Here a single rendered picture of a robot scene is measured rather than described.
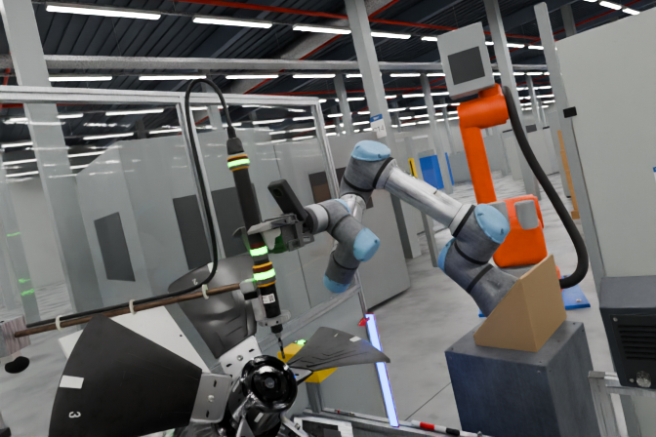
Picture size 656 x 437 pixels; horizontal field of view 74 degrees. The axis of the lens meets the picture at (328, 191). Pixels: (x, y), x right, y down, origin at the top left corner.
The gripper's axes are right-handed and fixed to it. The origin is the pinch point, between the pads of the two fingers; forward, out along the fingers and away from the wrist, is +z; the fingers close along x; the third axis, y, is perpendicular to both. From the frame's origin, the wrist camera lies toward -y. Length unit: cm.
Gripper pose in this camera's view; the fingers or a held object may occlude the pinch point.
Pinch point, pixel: (243, 229)
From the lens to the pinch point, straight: 94.7
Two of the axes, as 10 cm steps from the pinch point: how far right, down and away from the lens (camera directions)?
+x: -7.8, 1.7, 6.1
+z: -5.9, 1.4, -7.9
